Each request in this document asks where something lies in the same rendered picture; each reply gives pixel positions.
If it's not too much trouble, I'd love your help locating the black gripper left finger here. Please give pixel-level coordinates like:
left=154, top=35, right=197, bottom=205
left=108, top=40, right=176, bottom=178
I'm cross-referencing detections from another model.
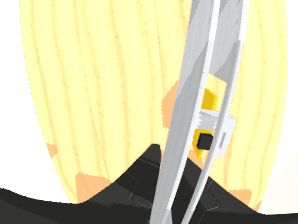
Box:
left=0, top=143, right=161, bottom=224

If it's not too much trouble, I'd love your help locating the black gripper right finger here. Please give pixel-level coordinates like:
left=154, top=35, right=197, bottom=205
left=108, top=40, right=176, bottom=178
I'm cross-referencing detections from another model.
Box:
left=170, top=156, right=298, bottom=224

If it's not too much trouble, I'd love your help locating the pale yellow wooden board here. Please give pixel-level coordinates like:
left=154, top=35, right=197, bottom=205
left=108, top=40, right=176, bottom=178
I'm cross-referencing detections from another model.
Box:
left=19, top=0, right=289, bottom=212

